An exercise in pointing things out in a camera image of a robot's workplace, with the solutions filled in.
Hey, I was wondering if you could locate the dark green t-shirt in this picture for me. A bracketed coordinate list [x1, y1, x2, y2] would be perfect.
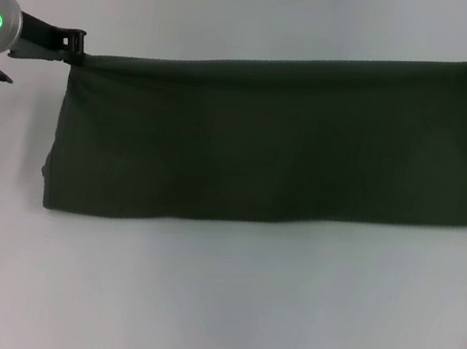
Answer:
[34, 0, 467, 281]

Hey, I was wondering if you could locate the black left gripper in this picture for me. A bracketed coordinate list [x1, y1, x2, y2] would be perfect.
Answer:
[8, 8, 93, 71]

